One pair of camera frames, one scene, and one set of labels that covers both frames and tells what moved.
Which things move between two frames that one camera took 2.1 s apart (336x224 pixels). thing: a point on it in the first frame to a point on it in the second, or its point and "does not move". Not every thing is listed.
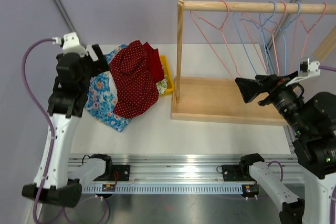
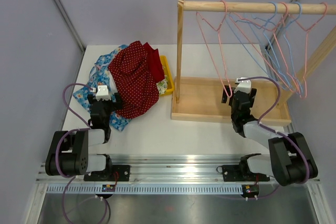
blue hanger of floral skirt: x=273 y=8 to x=263 y=29
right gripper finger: x=251 y=88 to x=224 y=96
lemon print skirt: x=162 y=85 does not move
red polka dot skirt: x=135 y=85 does not move
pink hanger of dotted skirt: x=192 y=14 to x=203 y=19
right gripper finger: x=274 y=78 to x=252 y=96
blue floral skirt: x=101 y=98 does not move
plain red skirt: x=154 y=62 does not move
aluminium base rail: x=185 y=174 does not move
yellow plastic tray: x=170 y=87 does not move
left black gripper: x=101 y=65 to x=113 y=105
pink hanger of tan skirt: x=310 y=30 to x=306 y=31
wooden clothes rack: x=220 y=99 does not move
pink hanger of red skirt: x=244 y=16 to x=274 y=29
